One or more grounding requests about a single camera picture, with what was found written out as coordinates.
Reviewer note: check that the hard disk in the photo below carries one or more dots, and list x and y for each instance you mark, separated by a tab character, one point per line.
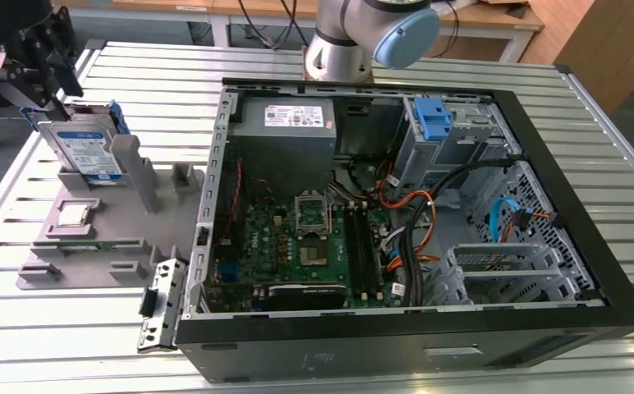
83	147

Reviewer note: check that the green motherboard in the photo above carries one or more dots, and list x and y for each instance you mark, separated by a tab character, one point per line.
262	254

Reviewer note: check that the metal optical drive cage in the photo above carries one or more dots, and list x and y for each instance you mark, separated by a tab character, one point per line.
459	156

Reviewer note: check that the black PC case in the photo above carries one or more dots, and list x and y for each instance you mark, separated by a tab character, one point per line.
349	349

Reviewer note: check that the blue plastic drive latch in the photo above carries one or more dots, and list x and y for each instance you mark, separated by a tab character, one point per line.
432	119

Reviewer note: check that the wooden desk white legs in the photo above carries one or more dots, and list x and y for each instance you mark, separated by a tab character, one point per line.
492	20

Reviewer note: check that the black RAM slot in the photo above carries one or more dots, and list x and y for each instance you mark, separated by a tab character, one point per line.
353	246
373	246
366	246
360	246

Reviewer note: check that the silver CPU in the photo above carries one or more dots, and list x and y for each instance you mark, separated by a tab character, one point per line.
74	214

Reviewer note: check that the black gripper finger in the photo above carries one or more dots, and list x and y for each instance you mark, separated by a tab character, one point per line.
64	61
18	78

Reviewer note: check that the grey parts rack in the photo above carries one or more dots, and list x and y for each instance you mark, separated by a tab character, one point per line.
130	213

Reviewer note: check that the grey power supply unit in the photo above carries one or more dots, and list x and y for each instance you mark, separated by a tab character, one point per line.
289	139

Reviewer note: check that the metal disk bay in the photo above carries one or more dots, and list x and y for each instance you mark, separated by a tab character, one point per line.
508	274

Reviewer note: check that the black graphics card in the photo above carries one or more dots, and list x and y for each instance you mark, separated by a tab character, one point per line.
306	293

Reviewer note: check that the CPU socket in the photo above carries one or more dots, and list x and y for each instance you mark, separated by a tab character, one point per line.
314	253

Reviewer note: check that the long desk grey frame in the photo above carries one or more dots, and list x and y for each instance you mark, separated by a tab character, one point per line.
158	5

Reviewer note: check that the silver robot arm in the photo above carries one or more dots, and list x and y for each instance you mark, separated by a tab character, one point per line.
338	53

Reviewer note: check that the green RAM stick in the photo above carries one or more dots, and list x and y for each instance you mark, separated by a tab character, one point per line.
83	245

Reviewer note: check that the metal expansion slot bracket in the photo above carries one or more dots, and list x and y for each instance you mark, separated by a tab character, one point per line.
166	287

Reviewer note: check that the wooden cabinet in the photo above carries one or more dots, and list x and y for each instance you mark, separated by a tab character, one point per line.
612	49

